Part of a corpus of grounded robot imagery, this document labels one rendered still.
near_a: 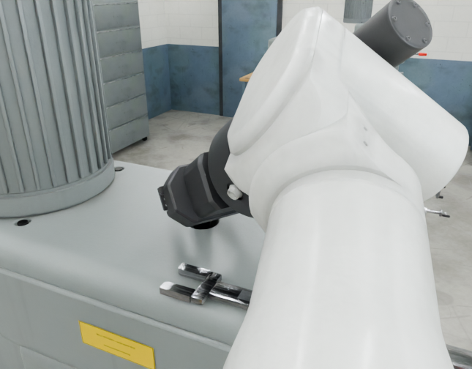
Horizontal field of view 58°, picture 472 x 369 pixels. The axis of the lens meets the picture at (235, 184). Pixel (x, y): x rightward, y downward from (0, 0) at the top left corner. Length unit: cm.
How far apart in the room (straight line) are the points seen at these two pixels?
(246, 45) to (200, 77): 109
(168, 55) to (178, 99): 80
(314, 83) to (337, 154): 3
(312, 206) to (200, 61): 775
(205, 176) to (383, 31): 17
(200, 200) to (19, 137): 23
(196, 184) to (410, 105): 19
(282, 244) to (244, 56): 733
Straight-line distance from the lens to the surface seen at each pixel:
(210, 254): 43
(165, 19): 816
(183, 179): 39
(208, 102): 798
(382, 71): 25
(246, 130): 19
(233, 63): 757
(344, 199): 16
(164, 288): 38
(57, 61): 51
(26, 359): 63
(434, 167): 26
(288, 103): 18
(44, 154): 52
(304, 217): 15
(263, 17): 729
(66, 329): 51
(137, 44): 632
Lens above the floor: 213
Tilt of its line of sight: 25 degrees down
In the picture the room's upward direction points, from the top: straight up
